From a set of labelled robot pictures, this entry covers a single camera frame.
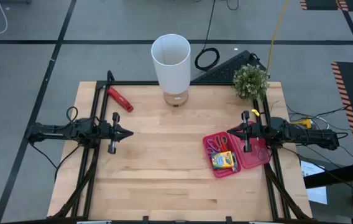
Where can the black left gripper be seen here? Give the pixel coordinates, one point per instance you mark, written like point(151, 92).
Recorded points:
point(114, 132)

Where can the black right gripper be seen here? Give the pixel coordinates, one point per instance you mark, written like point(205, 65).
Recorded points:
point(257, 132)

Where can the pink plastic pencil case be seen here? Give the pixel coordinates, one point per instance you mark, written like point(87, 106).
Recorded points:
point(254, 155)

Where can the yellow green crayon box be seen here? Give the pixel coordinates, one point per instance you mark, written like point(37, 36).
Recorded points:
point(222, 160)

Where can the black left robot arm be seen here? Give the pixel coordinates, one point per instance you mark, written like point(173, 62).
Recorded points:
point(55, 130)

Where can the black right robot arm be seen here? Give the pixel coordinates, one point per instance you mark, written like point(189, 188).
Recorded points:
point(304, 133)

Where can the red stapler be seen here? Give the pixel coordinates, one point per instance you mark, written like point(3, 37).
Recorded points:
point(120, 100)

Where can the small potted green plant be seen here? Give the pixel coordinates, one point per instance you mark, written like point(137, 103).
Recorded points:
point(251, 82)

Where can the black keyboard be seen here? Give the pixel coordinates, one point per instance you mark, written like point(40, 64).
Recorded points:
point(226, 71)

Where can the yellow power plug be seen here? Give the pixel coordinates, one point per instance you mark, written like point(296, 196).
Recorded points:
point(305, 123)

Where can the white lamp wooden base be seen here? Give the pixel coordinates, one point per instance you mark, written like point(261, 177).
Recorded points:
point(171, 68)

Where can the white paper sheet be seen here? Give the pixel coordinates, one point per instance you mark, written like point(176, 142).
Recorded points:
point(316, 194)

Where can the black metal stand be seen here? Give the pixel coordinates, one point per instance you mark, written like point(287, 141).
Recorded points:
point(335, 175)

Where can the black frame bracket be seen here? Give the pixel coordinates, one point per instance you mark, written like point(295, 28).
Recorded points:
point(229, 219)
point(145, 219)

